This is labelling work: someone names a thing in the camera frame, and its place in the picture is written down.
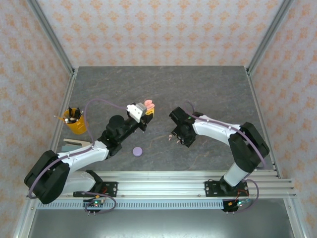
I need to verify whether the pink earbud charging case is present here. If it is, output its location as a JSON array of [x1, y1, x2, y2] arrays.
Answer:
[[144, 99, 156, 112]]

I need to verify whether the orange pen cup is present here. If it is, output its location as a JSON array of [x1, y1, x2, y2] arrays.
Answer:
[[63, 109, 89, 135]]

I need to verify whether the beige wooden block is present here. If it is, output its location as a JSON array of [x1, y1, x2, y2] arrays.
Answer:
[[63, 138, 91, 147]]

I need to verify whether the grey-blue flat block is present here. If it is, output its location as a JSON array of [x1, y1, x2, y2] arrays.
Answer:
[[61, 145, 84, 152]]

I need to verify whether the grey metal panel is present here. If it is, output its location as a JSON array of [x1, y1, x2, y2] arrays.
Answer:
[[24, 209, 298, 238]]

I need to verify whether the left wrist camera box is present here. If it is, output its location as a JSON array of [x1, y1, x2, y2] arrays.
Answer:
[[125, 102, 146, 122]]

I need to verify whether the aluminium mounting rail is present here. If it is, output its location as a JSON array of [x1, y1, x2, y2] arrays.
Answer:
[[26, 170, 298, 199]]

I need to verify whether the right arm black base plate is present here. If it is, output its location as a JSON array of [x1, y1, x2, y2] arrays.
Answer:
[[204, 180, 248, 198]]

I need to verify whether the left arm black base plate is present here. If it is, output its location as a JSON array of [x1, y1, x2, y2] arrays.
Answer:
[[73, 181, 118, 198]]

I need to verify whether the aluminium table edge rail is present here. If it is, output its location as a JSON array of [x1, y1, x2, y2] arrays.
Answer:
[[245, 69, 307, 238], [12, 70, 79, 238]]

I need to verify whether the slotted grey cable duct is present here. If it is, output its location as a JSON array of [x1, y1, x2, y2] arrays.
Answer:
[[36, 201, 225, 210]]

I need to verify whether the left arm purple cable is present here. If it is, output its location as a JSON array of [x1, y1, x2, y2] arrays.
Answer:
[[27, 98, 129, 215]]

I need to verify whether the aluminium frame post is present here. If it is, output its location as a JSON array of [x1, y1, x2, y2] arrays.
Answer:
[[26, 0, 76, 75], [246, 0, 297, 75]]

